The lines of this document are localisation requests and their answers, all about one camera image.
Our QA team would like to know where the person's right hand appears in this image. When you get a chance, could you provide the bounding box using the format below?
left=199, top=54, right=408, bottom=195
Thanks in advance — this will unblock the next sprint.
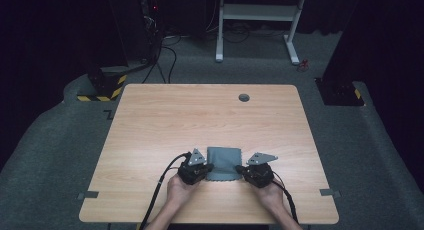
left=256, top=179, right=286, bottom=213

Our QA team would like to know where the black yellow striped stand base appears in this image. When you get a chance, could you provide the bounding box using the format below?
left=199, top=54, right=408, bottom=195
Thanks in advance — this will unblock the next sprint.
left=76, top=67, right=128, bottom=103
left=314, top=77, right=365, bottom=107

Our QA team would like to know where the person's left hand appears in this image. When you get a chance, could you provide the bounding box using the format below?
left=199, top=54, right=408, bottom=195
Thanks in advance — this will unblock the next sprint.
left=166, top=173, right=201, bottom=211

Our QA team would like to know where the grey tape piece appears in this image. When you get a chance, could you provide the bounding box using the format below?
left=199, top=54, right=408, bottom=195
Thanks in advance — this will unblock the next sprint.
left=77, top=190, right=100, bottom=200
left=319, top=188, right=342, bottom=198

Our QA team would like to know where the black cable bundle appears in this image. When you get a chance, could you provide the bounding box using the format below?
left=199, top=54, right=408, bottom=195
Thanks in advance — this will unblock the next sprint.
left=221, top=21, right=251, bottom=44

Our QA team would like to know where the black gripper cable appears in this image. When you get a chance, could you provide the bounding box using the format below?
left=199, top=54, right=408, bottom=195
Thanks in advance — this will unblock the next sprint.
left=138, top=152, right=192, bottom=230
left=270, top=177, right=300, bottom=224

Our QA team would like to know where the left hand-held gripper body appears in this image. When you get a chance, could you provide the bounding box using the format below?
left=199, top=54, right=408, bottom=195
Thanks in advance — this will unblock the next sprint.
left=177, top=147, right=209, bottom=186

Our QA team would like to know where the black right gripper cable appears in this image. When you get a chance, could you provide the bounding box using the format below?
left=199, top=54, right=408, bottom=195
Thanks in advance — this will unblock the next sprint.
left=270, top=177, right=300, bottom=224

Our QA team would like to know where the black floor cable loop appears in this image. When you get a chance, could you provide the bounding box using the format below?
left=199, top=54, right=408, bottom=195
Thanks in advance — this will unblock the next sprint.
left=141, top=44, right=178, bottom=84

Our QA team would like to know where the white metal desk frame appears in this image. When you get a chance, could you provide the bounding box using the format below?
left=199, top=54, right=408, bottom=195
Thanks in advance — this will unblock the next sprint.
left=214, top=0, right=309, bottom=66

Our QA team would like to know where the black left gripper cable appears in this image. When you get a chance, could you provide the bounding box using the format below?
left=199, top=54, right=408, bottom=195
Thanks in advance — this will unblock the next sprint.
left=138, top=152, right=192, bottom=230

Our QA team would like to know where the dark equipment rack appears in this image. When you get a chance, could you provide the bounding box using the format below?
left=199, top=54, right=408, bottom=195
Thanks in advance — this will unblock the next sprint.
left=138, top=0, right=164, bottom=63

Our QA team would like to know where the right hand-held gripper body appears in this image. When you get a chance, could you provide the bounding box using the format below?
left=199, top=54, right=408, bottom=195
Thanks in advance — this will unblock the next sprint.
left=243, top=152, right=279, bottom=189

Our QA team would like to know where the grey cloth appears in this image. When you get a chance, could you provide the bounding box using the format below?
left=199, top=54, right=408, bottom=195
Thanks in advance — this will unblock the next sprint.
left=205, top=146, right=243, bottom=183

